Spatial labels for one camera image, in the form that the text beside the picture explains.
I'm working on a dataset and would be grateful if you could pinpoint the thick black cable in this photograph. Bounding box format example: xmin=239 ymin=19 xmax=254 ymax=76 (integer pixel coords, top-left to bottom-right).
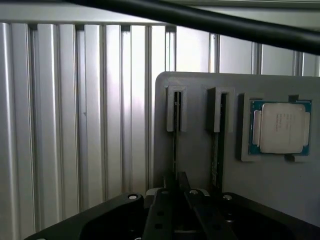
xmin=62 ymin=0 xmax=320 ymax=57

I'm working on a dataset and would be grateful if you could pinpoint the CPU with silver lid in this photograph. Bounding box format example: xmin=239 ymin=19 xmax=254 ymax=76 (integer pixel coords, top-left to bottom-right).
xmin=247 ymin=99 xmax=312 ymax=157

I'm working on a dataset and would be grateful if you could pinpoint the grey parts rack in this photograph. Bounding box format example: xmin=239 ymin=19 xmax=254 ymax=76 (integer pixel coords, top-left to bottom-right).
xmin=152 ymin=71 xmax=320 ymax=230

